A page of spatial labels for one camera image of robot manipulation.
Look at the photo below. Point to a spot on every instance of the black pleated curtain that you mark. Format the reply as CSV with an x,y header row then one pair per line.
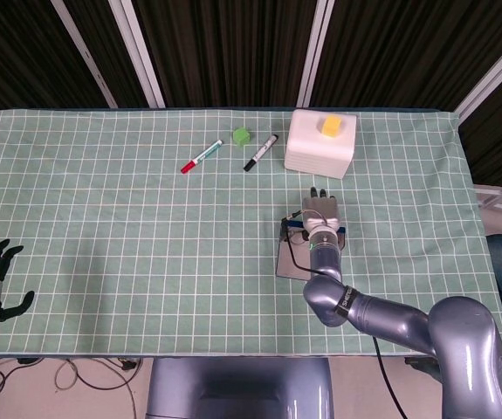
x,y
233,52

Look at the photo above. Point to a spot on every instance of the white ribbed plastic box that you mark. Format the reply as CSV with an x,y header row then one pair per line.
x,y
316,153

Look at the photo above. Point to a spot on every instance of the aluminium frame rail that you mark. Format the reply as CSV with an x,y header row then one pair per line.
x,y
501,198

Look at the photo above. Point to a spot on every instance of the green cube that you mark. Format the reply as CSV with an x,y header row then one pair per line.
x,y
241,136

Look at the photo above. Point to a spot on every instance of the yellow block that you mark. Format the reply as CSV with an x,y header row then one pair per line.
x,y
331,126

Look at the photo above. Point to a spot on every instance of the blue-grey robot torso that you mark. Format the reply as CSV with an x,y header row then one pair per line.
x,y
233,388

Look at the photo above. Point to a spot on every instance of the blue whiteboard eraser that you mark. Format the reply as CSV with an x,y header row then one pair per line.
x,y
287,266

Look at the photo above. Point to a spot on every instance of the white frame post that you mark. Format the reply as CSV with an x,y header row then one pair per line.
x,y
139,54
84,54
490,80
316,52

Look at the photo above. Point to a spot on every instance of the black cap whiteboard marker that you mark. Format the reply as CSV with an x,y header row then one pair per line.
x,y
260,152

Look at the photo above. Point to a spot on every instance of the green checked tablecloth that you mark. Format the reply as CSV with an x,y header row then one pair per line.
x,y
102,218

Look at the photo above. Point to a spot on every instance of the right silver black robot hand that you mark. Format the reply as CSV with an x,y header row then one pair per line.
x,y
322,211

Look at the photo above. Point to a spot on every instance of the red cap whiteboard marker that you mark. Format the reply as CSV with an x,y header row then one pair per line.
x,y
201,156

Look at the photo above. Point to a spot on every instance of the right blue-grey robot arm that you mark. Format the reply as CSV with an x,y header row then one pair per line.
x,y
390,314

